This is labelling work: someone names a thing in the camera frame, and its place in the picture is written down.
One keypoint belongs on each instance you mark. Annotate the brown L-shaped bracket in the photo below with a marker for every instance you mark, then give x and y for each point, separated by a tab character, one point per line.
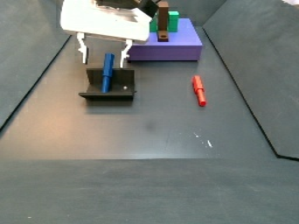
163	21

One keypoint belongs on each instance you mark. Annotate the purple base block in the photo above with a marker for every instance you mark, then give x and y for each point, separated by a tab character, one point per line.
181	48

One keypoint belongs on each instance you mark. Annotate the black angle fixture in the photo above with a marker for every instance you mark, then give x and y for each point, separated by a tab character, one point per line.
121	86

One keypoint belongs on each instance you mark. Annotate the left green block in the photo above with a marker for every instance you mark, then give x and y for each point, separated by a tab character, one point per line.
153	25

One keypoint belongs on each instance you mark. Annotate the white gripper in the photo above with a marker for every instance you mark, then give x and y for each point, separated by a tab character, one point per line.
110	23

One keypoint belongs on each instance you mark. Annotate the blue peg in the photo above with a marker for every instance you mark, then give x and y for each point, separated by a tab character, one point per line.
106	71

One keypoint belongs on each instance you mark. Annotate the red peg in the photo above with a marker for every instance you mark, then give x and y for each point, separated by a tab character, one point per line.
199	90

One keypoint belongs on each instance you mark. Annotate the right green block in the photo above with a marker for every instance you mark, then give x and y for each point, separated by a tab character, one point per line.
172	21

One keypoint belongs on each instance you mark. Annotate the green block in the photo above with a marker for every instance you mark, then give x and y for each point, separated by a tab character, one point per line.
153	25
172	21

